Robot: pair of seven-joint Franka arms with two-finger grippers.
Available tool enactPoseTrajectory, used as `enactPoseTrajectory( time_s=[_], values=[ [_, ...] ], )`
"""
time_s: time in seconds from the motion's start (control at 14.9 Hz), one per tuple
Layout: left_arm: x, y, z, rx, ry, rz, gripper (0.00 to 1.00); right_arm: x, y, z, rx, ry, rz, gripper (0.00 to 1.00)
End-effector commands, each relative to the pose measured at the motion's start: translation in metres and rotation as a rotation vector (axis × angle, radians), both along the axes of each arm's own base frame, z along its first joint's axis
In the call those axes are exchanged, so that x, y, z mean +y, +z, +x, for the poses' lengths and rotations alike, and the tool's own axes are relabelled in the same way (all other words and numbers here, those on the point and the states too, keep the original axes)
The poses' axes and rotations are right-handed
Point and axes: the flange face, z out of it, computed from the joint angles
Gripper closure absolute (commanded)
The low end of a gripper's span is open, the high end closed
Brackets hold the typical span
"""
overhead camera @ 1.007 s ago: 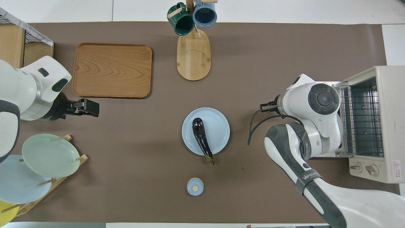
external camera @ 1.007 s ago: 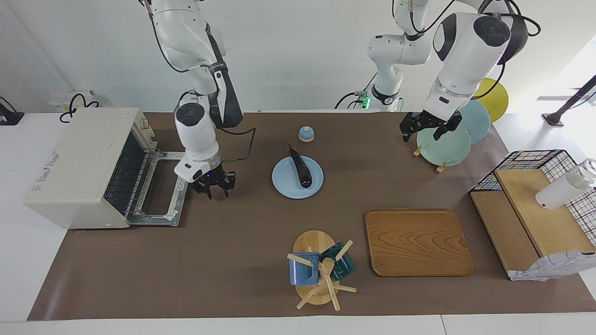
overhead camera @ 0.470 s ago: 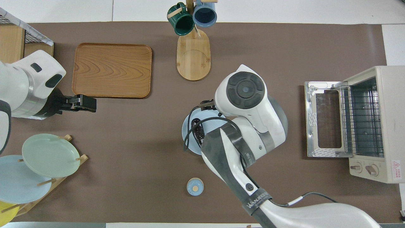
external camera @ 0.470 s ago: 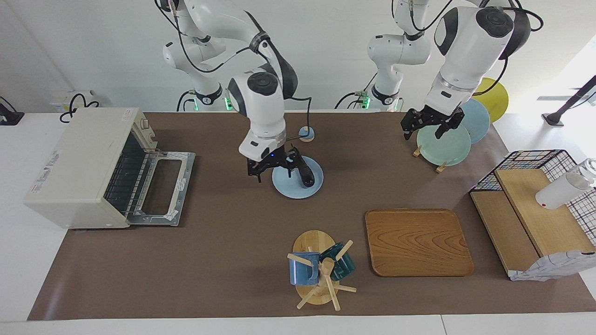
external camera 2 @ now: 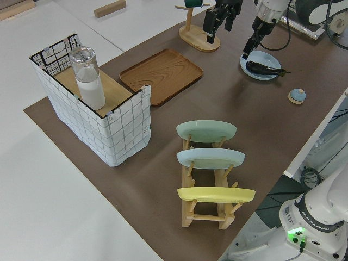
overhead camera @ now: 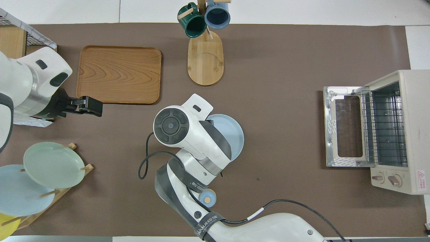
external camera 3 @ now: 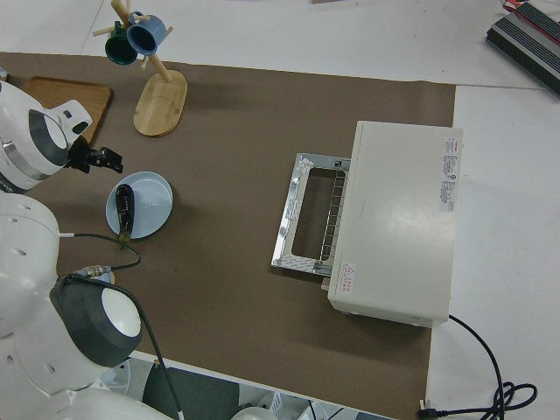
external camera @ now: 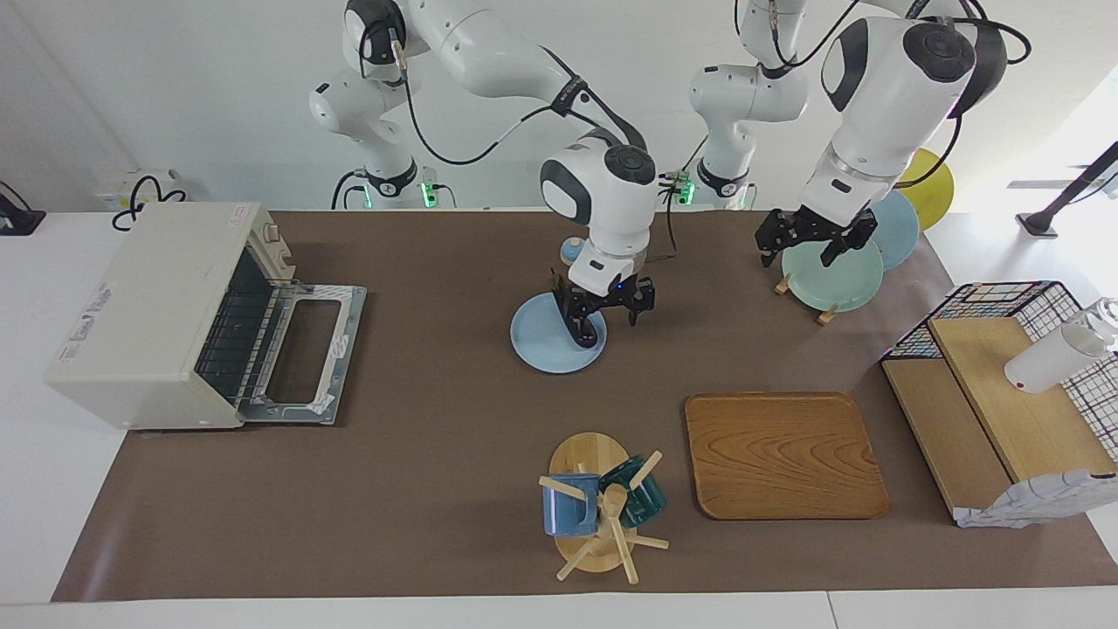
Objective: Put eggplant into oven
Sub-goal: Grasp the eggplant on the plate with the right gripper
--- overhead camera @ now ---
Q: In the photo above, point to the pale green racked plate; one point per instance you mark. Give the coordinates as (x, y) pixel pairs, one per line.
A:
(53, 164)

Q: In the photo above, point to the wooden serving tray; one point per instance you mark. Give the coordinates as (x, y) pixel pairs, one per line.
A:
(117, 74)

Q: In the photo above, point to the yellow racked plate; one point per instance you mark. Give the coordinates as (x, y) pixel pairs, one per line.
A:
(6, 227)

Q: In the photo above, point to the dark green mug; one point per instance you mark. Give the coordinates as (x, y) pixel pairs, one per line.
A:
(196, 27)

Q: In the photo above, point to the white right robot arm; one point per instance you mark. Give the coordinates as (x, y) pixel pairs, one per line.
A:
(196, 148)

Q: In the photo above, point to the light blue racked plate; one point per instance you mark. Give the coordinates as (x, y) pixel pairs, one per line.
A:
(20, 195)

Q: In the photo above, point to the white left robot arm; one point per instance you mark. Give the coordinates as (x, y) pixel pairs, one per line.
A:
(20, 77)

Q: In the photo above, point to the wooden plate rack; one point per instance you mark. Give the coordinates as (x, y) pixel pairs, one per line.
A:
(57, 192)

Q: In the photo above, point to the cream toaster oven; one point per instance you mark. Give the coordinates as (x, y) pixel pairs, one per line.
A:
(415, 134)

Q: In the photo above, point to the brown table mat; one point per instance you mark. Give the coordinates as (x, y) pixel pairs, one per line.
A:
(285, 134)

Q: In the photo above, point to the wooden mug tree stand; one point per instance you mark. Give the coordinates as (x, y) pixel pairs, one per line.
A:
(205, 64)

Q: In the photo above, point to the blue mug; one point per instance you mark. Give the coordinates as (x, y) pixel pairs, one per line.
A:
(217, 16)

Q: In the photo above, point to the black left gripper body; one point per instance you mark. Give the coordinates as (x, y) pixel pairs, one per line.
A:
(55, 106)

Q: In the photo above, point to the small blue white bell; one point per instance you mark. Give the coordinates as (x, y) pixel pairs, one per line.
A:
(208, 198)

